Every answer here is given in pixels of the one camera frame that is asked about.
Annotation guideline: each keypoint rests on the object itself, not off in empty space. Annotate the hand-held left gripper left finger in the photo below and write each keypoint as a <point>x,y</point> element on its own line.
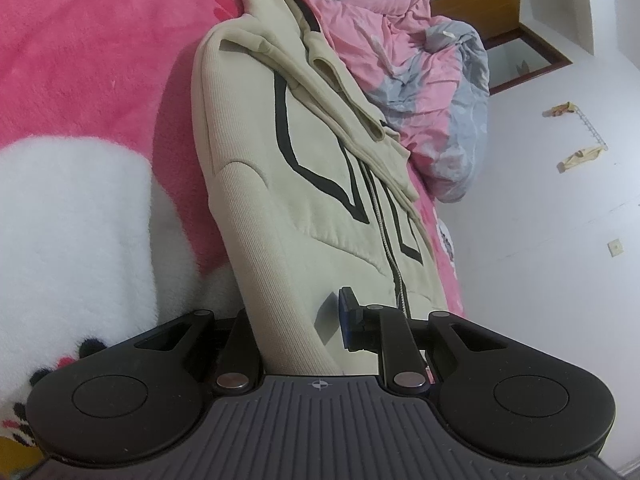
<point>240,340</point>

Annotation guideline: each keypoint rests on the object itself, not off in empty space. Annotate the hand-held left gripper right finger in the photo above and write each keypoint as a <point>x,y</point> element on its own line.
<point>347,317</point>

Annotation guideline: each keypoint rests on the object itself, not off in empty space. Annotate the beige black-striped zip jacket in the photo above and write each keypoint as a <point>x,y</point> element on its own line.
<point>250,160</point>

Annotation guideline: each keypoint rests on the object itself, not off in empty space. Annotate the pink grey floral quilt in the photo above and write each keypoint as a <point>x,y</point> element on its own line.
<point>425,85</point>

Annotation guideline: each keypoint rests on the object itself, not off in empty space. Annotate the red yellow hanging cloth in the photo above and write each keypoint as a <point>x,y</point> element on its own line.
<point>560,109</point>

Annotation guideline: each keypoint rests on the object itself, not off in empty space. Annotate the wall hook rack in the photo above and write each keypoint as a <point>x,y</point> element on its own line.
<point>592,127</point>

